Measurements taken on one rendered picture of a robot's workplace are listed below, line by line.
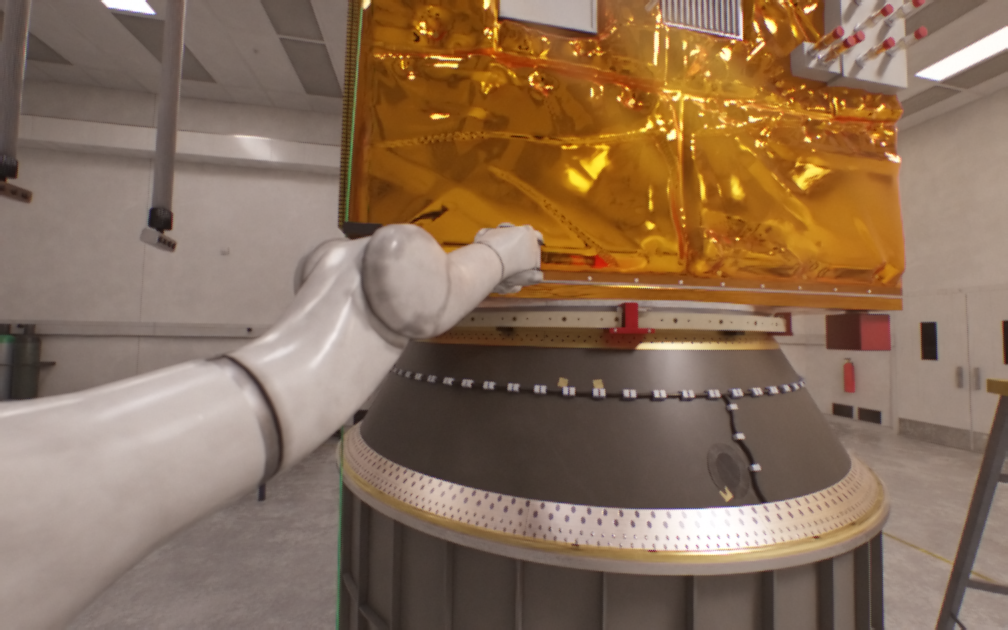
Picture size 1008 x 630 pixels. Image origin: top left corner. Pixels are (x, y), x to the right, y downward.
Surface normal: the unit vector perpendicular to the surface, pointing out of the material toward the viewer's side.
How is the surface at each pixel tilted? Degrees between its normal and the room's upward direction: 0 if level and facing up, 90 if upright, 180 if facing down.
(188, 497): 105
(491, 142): 86
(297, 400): 75
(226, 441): 86
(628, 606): 90
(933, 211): 90
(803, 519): 43
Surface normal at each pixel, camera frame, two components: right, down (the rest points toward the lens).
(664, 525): 0.00, -0.76
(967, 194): -0.98, -0.03
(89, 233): 0.20, -0.04
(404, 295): 0.77, 0.07
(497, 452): -0.35, -0.51
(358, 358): 0.91, -0.15
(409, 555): -0.60, -0.05
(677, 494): 0.04, -0.51
